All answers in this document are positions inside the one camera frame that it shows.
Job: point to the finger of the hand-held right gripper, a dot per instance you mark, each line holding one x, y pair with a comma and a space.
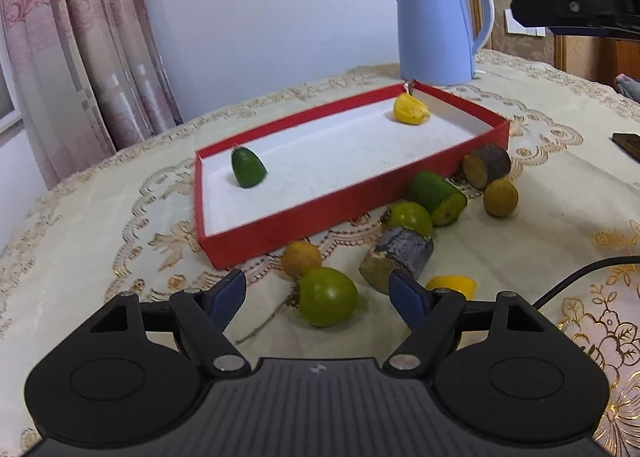
545, 9

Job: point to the round brown longan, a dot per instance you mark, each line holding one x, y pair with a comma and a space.
500, 198

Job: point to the yellow bell pepper piece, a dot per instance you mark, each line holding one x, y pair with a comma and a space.
457, 284
410, 111

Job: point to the shallow red cardboard box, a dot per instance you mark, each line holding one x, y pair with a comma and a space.
325, 162

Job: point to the white wall switch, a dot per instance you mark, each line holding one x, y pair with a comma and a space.
510, 24

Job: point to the dark smartphone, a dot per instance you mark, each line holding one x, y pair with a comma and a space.
630, 144

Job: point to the pink patterned curtain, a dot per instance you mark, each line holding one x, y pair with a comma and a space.
75, 37

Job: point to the window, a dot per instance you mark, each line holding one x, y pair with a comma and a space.
7, 119

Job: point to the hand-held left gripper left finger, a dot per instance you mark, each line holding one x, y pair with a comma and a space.
227, 294

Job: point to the grey cloth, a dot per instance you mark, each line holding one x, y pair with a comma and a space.
629, 87

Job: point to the light blue electric kettle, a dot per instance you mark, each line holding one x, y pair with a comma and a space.
430, 27

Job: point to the green cucumber piece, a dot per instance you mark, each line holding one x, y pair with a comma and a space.
432, 192
247, 169

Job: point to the dark purple sugarcane piece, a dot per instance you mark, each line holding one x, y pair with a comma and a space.
487, 162
395, 252

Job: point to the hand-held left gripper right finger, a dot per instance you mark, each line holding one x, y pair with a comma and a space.
405, 294

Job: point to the green tomato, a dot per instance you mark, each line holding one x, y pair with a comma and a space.
410, 219
327, 297

